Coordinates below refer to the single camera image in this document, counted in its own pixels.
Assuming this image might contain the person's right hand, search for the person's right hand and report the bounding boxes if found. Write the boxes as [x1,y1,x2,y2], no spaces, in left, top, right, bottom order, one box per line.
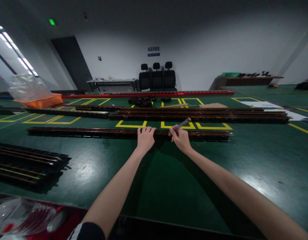
[168,127,193,155]

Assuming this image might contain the person's left hand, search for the person's left hand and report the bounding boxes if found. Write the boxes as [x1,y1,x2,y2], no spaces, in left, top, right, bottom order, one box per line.
[135,126,157,153]

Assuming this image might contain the person's right fingers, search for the person's right fingers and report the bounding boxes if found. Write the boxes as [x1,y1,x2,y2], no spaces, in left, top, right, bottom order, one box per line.
[168,127,185,143]

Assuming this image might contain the person's left fingers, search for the person's left fingers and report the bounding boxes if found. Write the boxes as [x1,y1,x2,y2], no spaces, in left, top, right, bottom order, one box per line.
[137,126,157,134]

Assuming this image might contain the clear handle screwdriver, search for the clear handle screwdriver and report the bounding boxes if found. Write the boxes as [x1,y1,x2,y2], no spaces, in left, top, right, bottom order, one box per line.
[168,118,192,137]

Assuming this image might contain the long black slotted rail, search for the long black slotted rail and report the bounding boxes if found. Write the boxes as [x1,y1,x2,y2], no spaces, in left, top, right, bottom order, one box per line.
[27,127,234,142]

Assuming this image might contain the bundle of thin wooden sticks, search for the bundle of thin wooden sticks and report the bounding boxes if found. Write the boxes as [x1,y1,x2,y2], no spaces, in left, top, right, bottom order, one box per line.
[157,104,198,109]

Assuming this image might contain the pile of small black parts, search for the pile of small black parts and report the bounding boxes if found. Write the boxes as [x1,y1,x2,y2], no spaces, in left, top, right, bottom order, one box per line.
[128,95,172,108]

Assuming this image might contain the stack of long black rails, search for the stack of long black rails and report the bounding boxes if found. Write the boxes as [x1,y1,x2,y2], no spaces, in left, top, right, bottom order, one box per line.
[108,107,292,124]

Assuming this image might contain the black triple vehicle seat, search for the black triple vehicle seat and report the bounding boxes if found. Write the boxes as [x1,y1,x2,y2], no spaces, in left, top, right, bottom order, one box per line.
[139,61,178,92]

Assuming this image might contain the grey folding table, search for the grey folding table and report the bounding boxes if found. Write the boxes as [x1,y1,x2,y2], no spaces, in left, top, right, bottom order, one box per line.
[86,78,139,92]

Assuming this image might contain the brown wooden workbench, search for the brown wooden workbench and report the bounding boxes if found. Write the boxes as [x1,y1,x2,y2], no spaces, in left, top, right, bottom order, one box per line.
[208,74,285,91]

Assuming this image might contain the dark grey door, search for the dark grey door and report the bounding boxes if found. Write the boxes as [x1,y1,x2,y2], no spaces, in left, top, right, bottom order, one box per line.
[50,36,94,92]

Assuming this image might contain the white paper sheet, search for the white paper sheet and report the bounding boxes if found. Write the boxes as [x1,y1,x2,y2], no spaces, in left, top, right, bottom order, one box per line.
[241,101,301,121]

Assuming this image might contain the orange plastic basket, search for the orange plastic basket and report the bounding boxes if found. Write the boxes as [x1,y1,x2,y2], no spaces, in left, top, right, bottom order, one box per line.
[13,93,64,108]

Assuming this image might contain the clear plastic bag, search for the clear plastic bag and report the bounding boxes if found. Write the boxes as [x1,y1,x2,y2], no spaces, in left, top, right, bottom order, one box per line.
[8,73,54,103]

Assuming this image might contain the pile of black slotted rails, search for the pile of black slotted rails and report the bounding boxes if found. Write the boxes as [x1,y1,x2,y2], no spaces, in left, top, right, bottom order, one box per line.
[0,142,72,193]

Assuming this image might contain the clear plastic packaging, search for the clear plastic packaging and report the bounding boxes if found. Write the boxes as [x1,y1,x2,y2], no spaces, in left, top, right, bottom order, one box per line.
[0,196,67,235]

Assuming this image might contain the window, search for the window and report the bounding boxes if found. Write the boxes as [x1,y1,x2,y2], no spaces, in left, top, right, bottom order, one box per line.
[0,25,39,77]

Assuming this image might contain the long red slotted rail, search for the long red slotted rail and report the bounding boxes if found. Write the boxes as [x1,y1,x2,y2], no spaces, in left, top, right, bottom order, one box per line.
[61,90,235,99]

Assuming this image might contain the blue wall sign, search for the blue wall sign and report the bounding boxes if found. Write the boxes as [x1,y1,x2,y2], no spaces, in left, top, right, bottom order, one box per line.
[147,46,161,57]

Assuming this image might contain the black rail with brass strips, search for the black rail with brass strips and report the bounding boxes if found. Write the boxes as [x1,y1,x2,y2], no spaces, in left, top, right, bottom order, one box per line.
[25,107,110,118]

